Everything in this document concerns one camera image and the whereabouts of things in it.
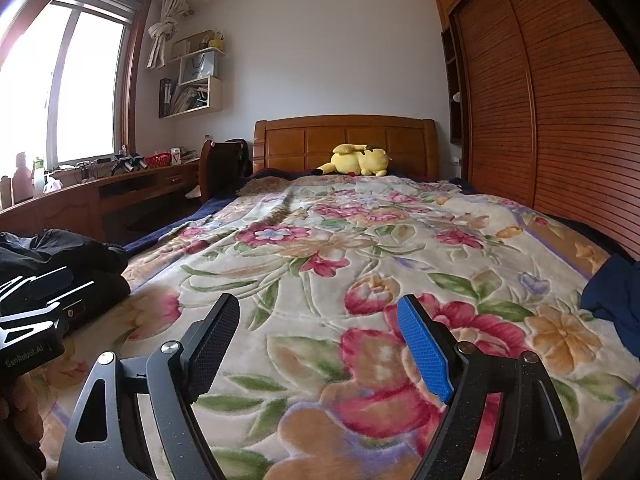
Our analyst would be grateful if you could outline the tied cream curtain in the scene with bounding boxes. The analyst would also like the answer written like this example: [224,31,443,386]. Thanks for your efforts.
[146,0,193,68]

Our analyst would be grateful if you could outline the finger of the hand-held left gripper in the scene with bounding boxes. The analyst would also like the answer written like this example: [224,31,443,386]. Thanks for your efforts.
[0,266,75,307]
[0,294,88,343]

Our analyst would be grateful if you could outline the wooden desk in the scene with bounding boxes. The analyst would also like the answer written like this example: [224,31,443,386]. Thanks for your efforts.
[0,160,203,248]

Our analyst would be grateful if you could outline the black devices on desk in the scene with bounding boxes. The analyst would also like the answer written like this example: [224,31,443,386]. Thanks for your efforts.
[111,150,146,176]

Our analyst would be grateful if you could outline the wooden chair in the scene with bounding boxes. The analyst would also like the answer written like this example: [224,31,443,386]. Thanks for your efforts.
[200,139,251,206]

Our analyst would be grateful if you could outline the navy blue cloth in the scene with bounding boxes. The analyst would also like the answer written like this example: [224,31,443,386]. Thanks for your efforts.
[580,254,640,343]

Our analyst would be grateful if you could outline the wooden bed headboard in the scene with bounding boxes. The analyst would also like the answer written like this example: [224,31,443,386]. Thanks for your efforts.
[252,115,440,181]

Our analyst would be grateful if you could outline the white paper bag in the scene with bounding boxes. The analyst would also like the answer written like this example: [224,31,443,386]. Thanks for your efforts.
[179,50,217,85]

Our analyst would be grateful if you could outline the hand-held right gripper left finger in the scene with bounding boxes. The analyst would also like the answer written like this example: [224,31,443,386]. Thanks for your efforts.
[59,292,242,480]

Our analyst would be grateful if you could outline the black bag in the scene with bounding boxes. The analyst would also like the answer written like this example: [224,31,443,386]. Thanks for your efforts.
[222,137,251,182]

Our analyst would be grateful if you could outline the floral blanket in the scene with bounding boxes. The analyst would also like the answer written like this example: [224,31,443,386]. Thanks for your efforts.
[37,175,640,480]

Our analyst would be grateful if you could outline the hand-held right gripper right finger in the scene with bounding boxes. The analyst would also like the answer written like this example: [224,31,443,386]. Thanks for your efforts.
[396,294,583,480]

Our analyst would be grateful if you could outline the black wrinkled jacket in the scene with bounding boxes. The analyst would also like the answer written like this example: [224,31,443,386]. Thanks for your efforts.
[0,229,130,283]

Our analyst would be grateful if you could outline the wood framed window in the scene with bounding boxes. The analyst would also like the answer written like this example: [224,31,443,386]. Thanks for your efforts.
[0,0,151,181]

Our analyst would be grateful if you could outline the person's left hand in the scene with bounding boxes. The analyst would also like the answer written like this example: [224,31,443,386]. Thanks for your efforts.
[0,375,48,466]

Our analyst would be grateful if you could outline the row of books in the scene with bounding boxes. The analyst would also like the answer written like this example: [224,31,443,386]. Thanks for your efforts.
[160,79,209,117]

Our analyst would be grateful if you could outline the pink bottle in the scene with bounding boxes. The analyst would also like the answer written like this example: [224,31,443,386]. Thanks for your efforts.
[11,152,33,202]

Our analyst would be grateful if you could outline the yellow plush toy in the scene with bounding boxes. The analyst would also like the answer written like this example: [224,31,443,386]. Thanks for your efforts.
[312,143,392,177]

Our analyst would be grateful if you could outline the white wall shelf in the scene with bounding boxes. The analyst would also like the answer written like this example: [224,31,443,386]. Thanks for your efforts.
[159,30,225,120]

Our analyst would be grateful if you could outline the wooden slatted wardrobe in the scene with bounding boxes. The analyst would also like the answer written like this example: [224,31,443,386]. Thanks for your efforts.
[432,0,640,261]

